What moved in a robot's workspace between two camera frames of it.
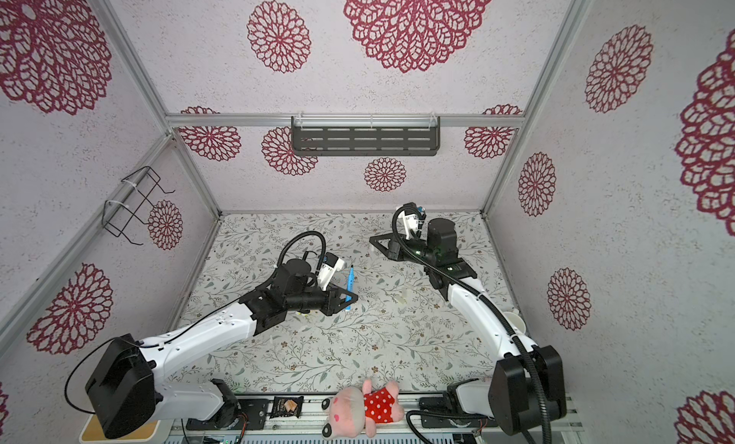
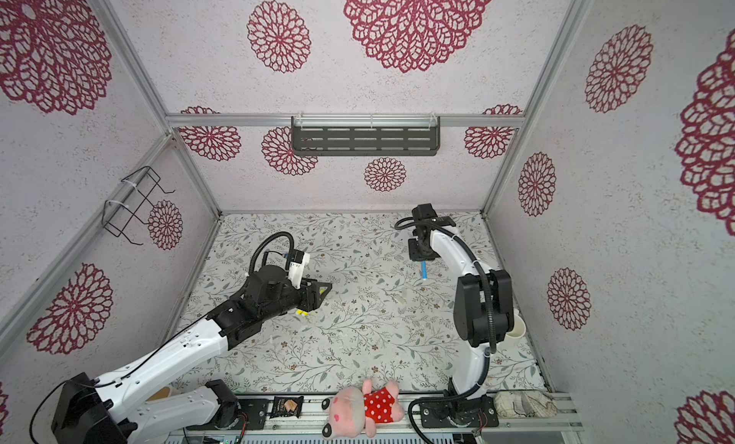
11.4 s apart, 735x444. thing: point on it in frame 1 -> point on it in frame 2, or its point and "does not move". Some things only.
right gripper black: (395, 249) -> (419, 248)
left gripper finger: (342, 303) -> (322, 298)
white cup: (516, 321) does not move
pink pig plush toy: (352, 411) does not move
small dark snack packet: (286, 407) does not move
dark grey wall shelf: (366, 135) does not move
